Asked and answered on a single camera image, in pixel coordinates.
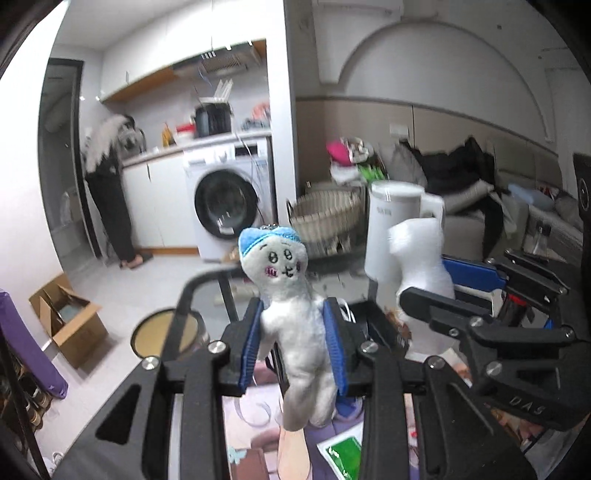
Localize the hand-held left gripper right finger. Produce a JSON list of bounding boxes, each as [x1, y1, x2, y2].
[[323, 295, 539, 480]]

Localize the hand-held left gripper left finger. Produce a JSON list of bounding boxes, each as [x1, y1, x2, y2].
[[53, 295, 266, 480]]

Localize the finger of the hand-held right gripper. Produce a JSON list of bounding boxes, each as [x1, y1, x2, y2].
[[399, 286, 575, 365], [441, 249, 570, 301]]

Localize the white plush toy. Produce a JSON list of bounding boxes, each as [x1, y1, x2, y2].
[[387, 218, 457, 365]]

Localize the grey plush doll blue cap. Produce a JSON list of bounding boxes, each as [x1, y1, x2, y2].
[[238, 224, 345, 431]]

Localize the open black box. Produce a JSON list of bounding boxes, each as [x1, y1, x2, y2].
[[339, 300, 413, 365]]

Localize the grey flat pillow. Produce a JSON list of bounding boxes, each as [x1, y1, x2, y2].
[[443, 182, 496, 214]]

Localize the clear glass bottle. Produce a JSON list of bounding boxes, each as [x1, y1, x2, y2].
[[531, 222, 555, 258]]

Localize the round bin tan lid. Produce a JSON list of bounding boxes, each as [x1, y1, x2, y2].
[[130, 308, 211, 358]]

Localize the white electric kettle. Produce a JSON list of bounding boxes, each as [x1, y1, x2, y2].
[[365, 180, 446, 282]]

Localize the blue bag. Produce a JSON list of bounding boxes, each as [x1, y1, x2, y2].
[[508, 184, 555, 209]]

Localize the printed desk mat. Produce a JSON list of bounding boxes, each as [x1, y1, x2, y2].
[[222, 305, 476, 480]]

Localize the black jacket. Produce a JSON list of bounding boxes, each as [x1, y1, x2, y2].
[[406, 136, 513, 261]]

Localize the green and white packet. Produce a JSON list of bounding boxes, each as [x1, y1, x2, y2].
[[318, 434, 365, 480]]

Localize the wicker laundry basket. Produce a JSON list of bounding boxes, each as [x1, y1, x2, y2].
[[286, 187, 365, 259]]

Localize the grey upright pillow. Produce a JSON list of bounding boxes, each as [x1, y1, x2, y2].
[[379, 143, 428, 185]]

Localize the white cloth bundle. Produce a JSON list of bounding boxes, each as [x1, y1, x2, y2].
[[330, 164, 361, 184]]

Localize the white lower cabinet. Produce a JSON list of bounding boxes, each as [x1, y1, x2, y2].
[[122, 152, 199, 252]]

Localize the brown and white plush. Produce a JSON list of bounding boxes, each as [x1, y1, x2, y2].
[[342, 136, 376, 161]]

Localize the open cardboard box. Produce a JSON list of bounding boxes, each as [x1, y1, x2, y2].
[[28, 273, 109, 368]]

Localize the pink cushion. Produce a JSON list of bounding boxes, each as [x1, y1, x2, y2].
[[326, 141, 354, 166]]

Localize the white washing machine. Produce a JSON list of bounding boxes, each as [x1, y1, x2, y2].
[[183, 137, 276, 264]]

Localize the black pressure cooker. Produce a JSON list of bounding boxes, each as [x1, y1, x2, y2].
[[194, 102, 232, 138]]

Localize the shoe rack with shoes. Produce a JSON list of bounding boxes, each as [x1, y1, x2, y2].
[[0, 351, 52, 437]]

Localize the white router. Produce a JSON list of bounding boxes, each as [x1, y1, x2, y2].
[[199, 79, 234, 105]]

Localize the black framed glass door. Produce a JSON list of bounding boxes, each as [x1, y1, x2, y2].
[[39, 60, 102, 261]]

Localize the range hood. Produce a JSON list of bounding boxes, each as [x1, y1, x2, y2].
[[173, 48, 262, 78]]

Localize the white upper cabinets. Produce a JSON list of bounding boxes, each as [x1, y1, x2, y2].
[[99, 0, 269, 100]]

